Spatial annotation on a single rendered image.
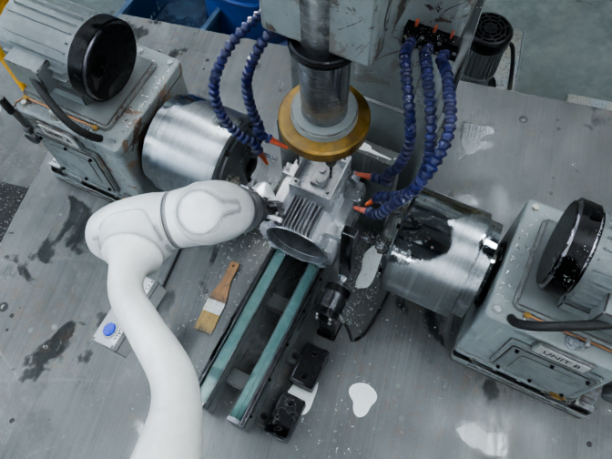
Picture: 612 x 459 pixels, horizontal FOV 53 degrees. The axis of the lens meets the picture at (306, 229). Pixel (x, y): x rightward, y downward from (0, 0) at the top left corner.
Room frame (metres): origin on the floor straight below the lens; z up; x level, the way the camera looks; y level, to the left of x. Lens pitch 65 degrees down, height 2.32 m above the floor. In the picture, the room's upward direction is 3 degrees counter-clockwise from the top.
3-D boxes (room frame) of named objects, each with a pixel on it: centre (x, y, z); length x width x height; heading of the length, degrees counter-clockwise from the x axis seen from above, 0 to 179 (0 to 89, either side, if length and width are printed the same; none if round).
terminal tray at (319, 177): (0.68, -0.04, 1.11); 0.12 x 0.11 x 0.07; 152
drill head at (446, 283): (0.50, -0.32, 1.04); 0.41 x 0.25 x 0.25; 61
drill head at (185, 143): (0.83, 0.28, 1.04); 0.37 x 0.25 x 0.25; 61
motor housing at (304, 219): (0.64, -0.02, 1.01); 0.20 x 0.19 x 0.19; 152
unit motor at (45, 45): (0.94, 0.54, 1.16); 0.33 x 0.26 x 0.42; 61
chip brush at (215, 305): (0.51, 0.23, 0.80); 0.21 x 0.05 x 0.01; 155
